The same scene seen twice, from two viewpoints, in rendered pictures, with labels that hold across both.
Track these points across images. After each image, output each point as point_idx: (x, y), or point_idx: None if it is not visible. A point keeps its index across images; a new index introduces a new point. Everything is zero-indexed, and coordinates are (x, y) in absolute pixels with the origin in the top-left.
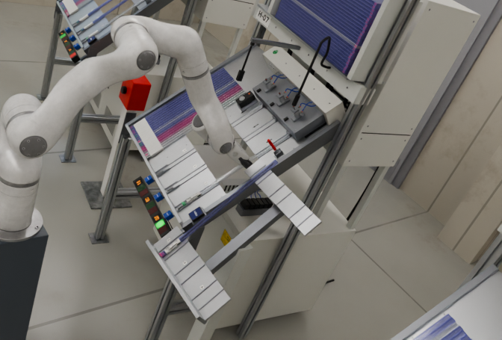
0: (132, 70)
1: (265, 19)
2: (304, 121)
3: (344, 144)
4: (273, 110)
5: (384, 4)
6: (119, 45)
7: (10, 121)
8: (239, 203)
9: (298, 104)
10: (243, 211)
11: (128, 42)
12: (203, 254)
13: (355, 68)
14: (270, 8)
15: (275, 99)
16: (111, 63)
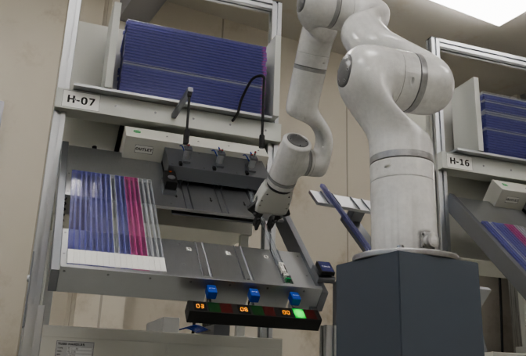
0: (387, 26)
1: (88, 102)
2: (261, 170)
3: None
4: (223, 173)
5: (278, 45)
6: (366, 1)
7: (424, 58)
8: (215, 324)
9: (233, 162)
10: (229, 328)
11: None
12: None
13: (278, 104)
14: (109, 81)
15: (208, 165)
16: (383, 15)
